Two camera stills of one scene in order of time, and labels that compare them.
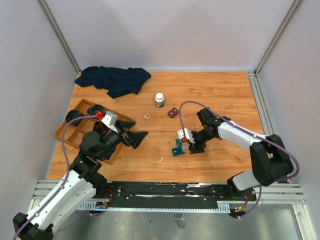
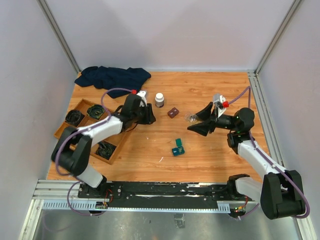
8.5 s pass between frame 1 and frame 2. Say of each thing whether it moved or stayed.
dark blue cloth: stayed
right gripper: moved
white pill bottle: stayed
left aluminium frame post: stayed
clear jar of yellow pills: moved
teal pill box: stayed
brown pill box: stayed
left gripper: moved
